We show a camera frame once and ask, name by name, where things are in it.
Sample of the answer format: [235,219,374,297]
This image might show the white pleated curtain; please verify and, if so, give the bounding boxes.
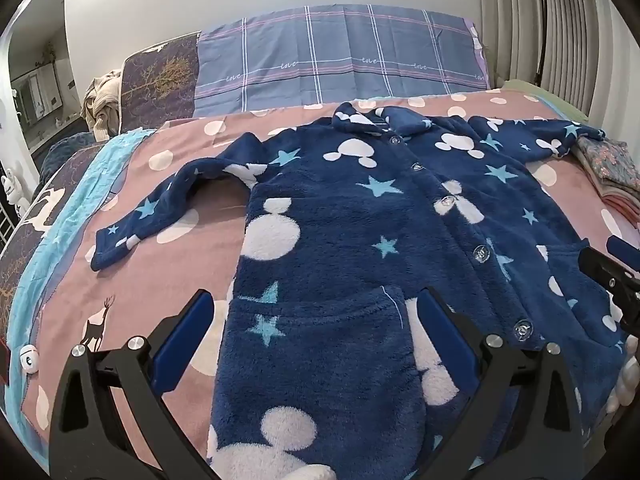
[475,0,640,146]

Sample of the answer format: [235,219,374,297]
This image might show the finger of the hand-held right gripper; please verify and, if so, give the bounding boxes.
[606,235,640,275]
[578,246,637,292]

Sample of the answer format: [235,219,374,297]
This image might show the beige clothes pile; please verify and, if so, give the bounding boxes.
[82,71,126,143]

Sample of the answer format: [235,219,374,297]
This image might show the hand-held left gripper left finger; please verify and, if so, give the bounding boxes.
[47,288,221,480]

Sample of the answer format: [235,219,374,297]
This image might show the dark tree print pillow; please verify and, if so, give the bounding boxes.
[119,32,202,136]

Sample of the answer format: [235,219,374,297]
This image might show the blue fleece star print pajama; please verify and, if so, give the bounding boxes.
[90,101,628,480]

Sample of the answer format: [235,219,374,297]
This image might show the dark blue fluffy blanket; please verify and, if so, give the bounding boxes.
[40,132,108,181]

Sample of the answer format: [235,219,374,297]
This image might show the small white round toy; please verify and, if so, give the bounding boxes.
[19,344,40,374]

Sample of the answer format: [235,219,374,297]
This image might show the stack of folded clothes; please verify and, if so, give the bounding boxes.
[570,137,640,226]

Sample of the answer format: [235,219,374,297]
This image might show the person's right hand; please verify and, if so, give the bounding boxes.
[606,334,640,413]

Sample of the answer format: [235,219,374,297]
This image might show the arched doorway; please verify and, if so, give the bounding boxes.
[0,0,81,161]

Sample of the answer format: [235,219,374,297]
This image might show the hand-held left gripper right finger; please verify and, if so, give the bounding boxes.
[417,287,588,480]

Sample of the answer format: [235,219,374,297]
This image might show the pink polka dot bedsheet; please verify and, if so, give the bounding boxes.
[20,87,640,480]

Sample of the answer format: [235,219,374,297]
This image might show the white figurine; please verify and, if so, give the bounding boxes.
[0,170,23,222]

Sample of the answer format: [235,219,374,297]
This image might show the blue plaid cloth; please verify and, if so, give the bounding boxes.
[192,4,493,117]

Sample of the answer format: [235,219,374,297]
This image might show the green sheet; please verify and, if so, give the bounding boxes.
[502,79,591,123]

